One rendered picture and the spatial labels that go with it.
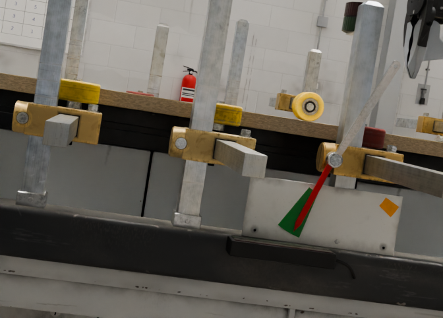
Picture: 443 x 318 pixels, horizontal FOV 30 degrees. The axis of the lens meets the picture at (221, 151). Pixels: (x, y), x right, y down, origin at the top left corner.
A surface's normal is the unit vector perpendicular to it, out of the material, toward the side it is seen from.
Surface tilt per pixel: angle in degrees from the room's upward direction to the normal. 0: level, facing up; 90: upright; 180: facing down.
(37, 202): 90
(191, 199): 90
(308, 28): 90
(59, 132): 90
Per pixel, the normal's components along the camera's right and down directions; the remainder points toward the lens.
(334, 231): 0.13, 0.07
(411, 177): -0.98, -0.15
